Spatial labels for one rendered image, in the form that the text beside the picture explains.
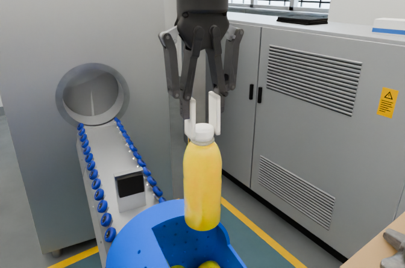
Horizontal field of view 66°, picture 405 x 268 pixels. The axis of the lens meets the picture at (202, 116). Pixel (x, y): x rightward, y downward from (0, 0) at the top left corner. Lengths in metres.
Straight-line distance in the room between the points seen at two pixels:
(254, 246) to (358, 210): 0.75
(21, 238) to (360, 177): 2.31
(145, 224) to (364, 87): 1.42
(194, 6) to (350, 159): 1.66
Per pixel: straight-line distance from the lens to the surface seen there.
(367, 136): 1.89
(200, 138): 0.51
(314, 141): 2.09
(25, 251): 2.63
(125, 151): 1.59
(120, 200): 1.17
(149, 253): 0.64
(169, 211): 0.70
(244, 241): 2.41
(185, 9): 0.45
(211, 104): 0.52
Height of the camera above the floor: 1.68
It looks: 23 degrees down
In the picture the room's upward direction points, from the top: straight up
